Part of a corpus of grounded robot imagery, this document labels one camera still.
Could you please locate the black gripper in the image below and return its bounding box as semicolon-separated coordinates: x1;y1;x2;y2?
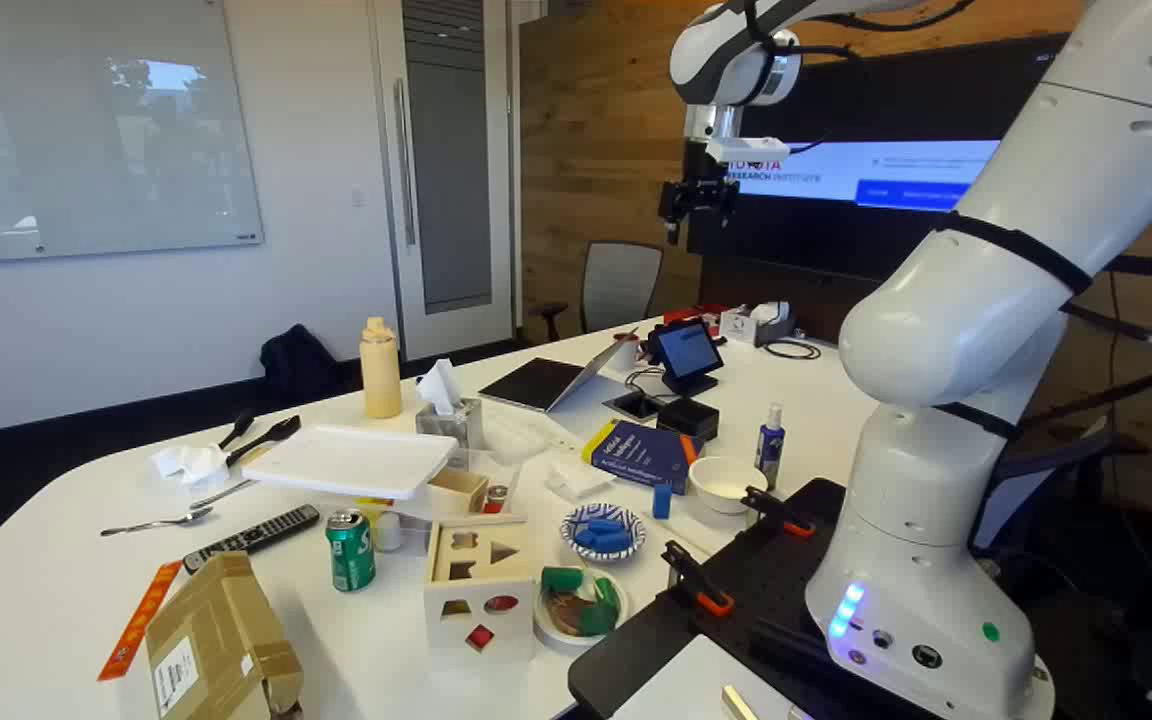
656;142;741;240

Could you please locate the wooden shape sorter box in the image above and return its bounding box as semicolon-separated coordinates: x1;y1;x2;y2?
423;514;540;667

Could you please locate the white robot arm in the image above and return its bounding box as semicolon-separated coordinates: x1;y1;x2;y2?
804;0;1152;720

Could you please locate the office chair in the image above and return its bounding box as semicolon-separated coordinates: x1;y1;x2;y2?
581;240;665;331

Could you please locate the small tablet on stand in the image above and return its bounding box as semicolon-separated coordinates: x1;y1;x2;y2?
653;318;721;396

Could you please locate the black laptop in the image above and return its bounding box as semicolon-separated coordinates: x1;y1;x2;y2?
482;357;581;408

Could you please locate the blue marker bottle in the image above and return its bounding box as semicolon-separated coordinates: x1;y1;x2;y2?
757;404;782;491

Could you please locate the dark blue book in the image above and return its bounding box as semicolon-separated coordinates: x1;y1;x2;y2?
585;420;695;491

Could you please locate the door with frosted glass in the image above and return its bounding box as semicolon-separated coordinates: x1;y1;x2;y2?
376;0;513;359

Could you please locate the white small bowl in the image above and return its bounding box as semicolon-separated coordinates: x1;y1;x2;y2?
689;457;767;514

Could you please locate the tissue holder cup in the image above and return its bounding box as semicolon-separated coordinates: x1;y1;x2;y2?
417;359;479;449

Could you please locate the blue patterned bowl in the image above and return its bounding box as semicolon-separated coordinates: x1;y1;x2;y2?
565;504;644;563

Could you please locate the black orange clamp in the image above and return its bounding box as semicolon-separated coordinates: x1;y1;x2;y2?
658;539;736;621

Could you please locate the yellow mustard bottle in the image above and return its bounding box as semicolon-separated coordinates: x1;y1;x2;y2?
361;315;400;420

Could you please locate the bowl with green orange items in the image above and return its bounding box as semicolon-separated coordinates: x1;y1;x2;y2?
535;563;628;647

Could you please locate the white square plate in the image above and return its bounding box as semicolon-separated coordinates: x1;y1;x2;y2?
244;422;456;501

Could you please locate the black backpack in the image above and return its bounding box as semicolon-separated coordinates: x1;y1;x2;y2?
260;323;341;396

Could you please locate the black spatula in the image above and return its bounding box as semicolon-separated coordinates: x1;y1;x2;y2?
224;417;300;467

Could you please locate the green soda can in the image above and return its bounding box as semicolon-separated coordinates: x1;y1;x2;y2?
322;509;376;593

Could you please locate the black remote control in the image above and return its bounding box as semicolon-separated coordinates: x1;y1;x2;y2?
180;504;321;571

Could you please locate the metal fork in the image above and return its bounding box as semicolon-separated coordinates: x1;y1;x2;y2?
100;504;210;535

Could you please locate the whiteboard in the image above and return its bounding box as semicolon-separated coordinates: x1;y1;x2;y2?
0;0;263;264

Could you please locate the cardboard box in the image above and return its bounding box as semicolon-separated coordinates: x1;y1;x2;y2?
149;553;304;720

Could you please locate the orange ruler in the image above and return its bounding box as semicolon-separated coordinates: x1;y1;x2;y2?
97;558;183;680

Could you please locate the wall monitor screen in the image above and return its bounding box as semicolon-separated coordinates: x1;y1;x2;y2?
689;35;1060;279

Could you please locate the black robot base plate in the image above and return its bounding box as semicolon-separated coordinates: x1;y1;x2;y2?
566;478;877;720

